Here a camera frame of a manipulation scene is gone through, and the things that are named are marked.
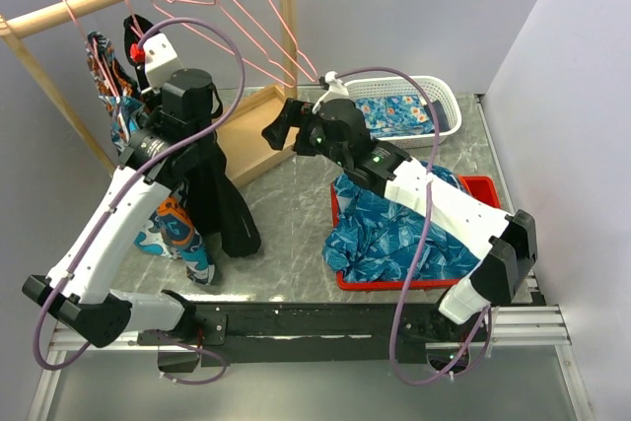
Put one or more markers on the black shorts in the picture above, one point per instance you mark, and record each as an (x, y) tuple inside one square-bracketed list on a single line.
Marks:
[(214, 204)]

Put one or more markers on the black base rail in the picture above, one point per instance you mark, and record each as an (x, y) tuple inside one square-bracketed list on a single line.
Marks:
[(238, 333)]

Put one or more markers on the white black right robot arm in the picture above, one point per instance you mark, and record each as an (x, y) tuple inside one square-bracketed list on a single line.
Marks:
[(505, 244)]

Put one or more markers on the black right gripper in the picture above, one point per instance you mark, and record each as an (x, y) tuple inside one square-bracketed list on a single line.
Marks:
[(296, 113)]

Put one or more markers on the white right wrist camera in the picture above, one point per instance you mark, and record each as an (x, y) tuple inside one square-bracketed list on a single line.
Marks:
[(333, 87)]

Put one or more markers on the dark denim cloth in basket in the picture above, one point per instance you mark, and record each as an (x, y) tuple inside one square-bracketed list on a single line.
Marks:
[(441, 115)]

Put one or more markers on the aluminium frame rail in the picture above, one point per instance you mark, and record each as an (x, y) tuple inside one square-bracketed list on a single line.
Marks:
[(529, 373)]

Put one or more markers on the orange blue patterned shorts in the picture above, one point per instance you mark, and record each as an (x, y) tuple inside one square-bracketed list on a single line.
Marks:
[(169, 231)]

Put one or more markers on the wooden clothes rack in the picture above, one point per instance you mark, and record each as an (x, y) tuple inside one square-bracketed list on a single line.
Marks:
[(247, 158)]

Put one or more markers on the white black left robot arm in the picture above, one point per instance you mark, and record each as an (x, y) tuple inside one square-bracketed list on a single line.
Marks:
[(76, 291)]

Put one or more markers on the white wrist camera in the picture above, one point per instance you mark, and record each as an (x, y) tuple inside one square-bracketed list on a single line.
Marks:
[(333, 87), (159, 59)]

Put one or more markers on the blue floral shorts in basket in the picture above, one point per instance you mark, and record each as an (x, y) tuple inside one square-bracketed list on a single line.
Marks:
[(393, 116)]

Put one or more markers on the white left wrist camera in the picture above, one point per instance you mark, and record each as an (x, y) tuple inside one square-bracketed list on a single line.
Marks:
[(159, 59)]

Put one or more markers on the pink hanger holding shorts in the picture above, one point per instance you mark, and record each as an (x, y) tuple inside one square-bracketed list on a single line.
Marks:
[(106, 73)]

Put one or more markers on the blue leaf-print shorts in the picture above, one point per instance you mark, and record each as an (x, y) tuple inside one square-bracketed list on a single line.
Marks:
[(376, 239)]

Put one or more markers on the white plastic basket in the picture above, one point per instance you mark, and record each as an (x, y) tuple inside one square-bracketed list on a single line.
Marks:
[(435, 89)]

